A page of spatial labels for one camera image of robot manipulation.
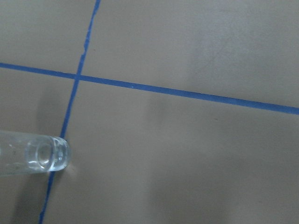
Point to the clear glass sauce bottle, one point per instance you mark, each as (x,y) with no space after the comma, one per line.
(26,153)

